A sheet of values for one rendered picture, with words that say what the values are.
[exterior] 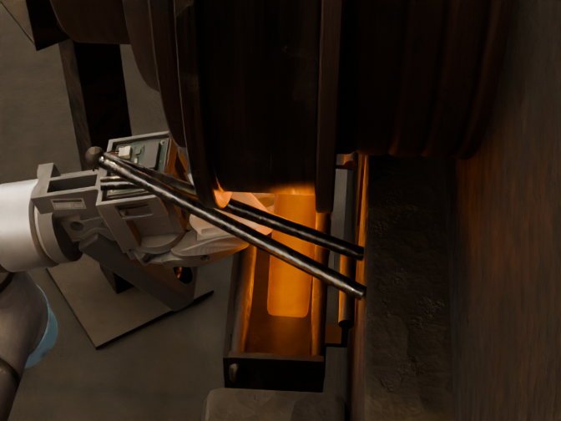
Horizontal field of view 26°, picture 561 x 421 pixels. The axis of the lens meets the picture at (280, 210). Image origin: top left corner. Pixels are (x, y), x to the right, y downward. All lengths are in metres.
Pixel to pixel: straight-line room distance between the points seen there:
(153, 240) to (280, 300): 0.12
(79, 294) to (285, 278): 0.97
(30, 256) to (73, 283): 0.88
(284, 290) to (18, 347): 0.27
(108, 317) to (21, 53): 0.63
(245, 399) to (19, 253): 0.27
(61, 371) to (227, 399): 1.00
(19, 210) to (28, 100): 1.19
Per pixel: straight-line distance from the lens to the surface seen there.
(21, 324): 1.10
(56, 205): 0.99
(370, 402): 0.75
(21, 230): 1.01
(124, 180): 0.85
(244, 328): 0.96
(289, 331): 1.03
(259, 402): 0.83
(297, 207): 0.92
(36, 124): 2.14
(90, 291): 1.88
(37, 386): 1.81
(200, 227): 0.98
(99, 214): 1.00
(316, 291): 1.00
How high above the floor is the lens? 1.51
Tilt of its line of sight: 50 degrees down
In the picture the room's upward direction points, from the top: straight up
